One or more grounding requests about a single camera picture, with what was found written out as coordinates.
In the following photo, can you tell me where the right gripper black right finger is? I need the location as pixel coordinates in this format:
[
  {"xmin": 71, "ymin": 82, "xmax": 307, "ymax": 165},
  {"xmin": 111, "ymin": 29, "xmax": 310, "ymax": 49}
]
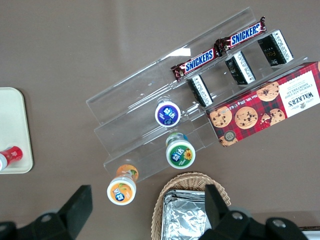
[{"xmin": 199, "ymin": 184, "xmax": 266, "ymax": 240}]

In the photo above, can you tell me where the clear acrylic stepped display stand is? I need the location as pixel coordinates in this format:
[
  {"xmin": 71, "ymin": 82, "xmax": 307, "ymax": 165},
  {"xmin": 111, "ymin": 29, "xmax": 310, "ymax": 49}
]
[{"xmin": 85, "ymin": 6, "xmax": 311, "ymax": 185}]

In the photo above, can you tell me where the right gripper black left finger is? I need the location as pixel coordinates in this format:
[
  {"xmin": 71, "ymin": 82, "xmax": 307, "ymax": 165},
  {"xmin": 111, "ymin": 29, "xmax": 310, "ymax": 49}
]
[{"xmin": 17, "ymin": 184, "xmax": 94, "ymax": 240}]

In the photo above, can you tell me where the small black white snack box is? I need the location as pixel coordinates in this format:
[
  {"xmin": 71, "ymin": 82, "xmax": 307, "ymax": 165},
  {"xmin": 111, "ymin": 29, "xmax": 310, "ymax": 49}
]
[
  {"xmin": 224, "ymin": 49, "xmax": 257, "ymax": 86},
  {"xmin": 186, "ymin": 74, "xmax": 214, "ymax": 108},
  {"xmin": 257, "ymin": 29, "xmax": 295, "ymax": 68}
]

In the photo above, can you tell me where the oval light wicker basket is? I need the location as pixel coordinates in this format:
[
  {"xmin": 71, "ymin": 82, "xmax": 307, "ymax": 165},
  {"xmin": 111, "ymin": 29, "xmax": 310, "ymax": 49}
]
[{"xmin": 151, "ymin": 171, "xmax": 232, "ymax": 240}]

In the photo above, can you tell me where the Snickers chocolate bar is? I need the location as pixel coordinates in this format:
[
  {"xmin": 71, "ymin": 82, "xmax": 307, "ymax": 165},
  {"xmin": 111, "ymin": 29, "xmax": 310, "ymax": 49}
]
[
  {"xmin": 214, "ymin": 16, "xmax": 267, "ymax": 53},
  {"xmin": 170, "ymin": 47, "xmax": 223, "ymax": 82}
]

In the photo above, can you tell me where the red drink bottle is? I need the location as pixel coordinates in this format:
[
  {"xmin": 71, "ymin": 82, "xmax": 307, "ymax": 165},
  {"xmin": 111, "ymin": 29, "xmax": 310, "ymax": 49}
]
[{"xmin": 0, "ymin": 145, "xmax": 24, "ymax": 173}]

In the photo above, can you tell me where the silver foil packet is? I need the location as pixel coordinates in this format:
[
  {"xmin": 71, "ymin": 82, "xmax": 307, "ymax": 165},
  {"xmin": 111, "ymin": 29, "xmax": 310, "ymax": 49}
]
[{"xmin": 161, "ymin": 189, "xmax": 213, "ymax": 240}]

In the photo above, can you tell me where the red Walkers cookie box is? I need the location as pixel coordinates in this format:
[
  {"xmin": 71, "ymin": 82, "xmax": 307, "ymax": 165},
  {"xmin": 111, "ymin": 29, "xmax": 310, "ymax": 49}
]
[{"xmin": 205, "ymin": 61, "xmax": 320, "ymax": 148}]

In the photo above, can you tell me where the green lid gum bottle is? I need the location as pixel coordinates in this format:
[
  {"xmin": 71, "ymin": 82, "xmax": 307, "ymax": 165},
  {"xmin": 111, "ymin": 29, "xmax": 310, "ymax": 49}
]
[{"xmin": 165, "ymin": 131, "xmax": 196, "ymax": 170}]

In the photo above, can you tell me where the orange lid gum bottle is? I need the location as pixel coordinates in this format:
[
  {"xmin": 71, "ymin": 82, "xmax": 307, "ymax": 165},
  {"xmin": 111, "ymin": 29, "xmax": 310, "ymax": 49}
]
[{"xmin": 106, "ymin": 164, "xmax": 140, "ymax": 206}]

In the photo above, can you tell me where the beige plastic tray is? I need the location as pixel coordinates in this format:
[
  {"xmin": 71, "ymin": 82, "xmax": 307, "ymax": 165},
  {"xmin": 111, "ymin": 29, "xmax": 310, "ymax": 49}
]
[{"xmin": 0, "ymin": 86, "xmax": 34, "ymax": 175}]

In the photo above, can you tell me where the purple lid gum bottle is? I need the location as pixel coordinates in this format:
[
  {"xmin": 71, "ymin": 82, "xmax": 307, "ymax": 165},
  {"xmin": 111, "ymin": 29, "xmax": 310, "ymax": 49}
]
[{"xmin": 154, "ymin": 98, "xmax": 182, "ymax": 128}]

